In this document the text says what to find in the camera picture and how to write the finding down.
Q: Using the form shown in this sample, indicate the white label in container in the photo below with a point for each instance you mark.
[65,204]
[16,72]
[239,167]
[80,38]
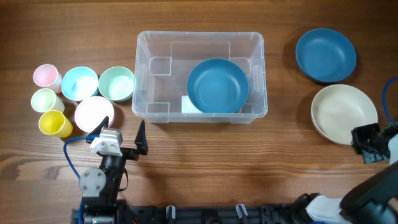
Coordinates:
[187,106]

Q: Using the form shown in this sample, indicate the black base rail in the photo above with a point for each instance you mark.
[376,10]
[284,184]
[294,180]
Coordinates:
[267,213]

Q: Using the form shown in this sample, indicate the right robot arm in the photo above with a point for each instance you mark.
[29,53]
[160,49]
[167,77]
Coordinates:
[369,201]

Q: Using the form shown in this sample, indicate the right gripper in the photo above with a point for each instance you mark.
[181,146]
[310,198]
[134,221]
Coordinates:
[359,132]

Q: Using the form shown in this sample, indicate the clear plastic storage container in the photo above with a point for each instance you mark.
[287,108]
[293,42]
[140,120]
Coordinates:
[164,60]

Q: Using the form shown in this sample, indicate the pink bowl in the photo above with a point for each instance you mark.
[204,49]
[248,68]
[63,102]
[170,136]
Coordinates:
[91,111]

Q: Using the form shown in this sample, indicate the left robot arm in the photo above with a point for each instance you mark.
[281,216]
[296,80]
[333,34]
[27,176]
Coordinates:
[100,186]

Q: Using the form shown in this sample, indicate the pale green cup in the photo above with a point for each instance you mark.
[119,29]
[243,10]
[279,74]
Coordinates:
[45,99]

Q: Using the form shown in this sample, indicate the mint green bowl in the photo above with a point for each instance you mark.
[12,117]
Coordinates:
[116,83]

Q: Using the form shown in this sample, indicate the pink cup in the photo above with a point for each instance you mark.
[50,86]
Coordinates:
[47,76]

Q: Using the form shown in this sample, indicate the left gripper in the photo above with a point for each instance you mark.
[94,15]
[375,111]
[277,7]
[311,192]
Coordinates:
[142,145]

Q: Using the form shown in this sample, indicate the cream plate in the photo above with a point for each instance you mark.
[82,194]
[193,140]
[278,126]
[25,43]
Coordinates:
[337,109]

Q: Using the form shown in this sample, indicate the light blue bowl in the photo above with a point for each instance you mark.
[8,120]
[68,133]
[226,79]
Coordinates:
[80,83]

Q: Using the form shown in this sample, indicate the yellow cup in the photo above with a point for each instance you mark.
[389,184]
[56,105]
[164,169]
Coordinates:
[55,123]

